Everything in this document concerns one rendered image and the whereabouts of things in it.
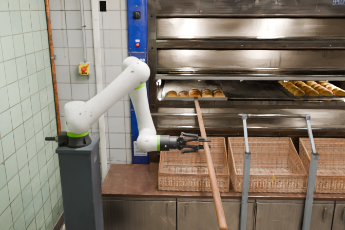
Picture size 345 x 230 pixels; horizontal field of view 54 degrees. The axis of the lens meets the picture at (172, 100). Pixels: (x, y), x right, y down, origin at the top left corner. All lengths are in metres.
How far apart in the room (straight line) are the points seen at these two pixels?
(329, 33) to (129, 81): 1.86
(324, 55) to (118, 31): 1.73
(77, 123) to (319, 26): 2.10
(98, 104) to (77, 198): 0.62
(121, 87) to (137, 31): 1.14
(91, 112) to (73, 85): 1.31
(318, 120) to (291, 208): 0.83
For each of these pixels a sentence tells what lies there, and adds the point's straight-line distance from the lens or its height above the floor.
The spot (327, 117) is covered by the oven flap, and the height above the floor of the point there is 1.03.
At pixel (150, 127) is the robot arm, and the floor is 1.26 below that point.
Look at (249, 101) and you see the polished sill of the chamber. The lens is 3.01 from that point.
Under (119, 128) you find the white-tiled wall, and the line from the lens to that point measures 3.09.
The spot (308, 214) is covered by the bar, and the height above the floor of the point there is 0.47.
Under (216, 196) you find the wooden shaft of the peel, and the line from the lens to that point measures 1.47.
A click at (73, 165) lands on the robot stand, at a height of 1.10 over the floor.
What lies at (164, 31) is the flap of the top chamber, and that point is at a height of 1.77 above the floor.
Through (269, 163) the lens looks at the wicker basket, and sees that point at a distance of 3.15.
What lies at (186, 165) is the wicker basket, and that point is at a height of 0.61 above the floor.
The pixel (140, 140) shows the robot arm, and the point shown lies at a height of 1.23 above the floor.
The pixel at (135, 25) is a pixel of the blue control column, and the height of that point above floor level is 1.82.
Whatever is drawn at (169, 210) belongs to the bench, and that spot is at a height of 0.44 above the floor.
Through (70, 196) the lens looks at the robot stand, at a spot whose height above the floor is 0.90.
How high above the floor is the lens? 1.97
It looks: 16 degrees down
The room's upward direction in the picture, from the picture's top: straight up
